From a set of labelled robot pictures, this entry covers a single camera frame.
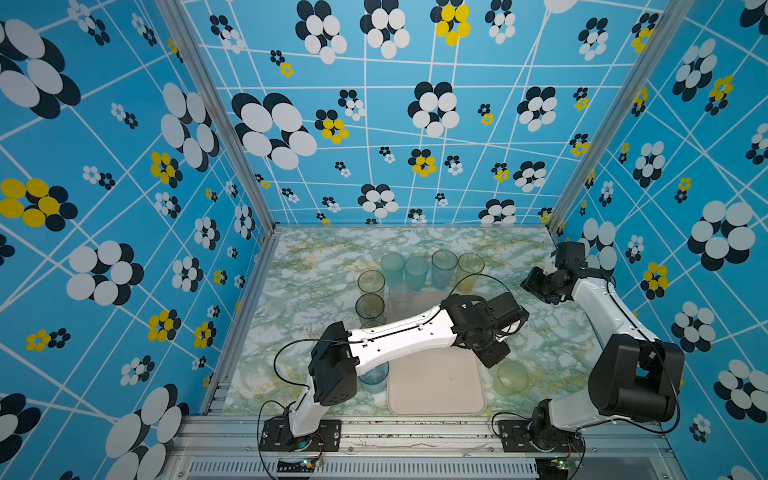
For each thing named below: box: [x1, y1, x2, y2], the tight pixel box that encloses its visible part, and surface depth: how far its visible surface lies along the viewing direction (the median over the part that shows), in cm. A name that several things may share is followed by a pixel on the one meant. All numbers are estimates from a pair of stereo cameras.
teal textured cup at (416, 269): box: [404, 256, 429, 292], surface depth 96 cm
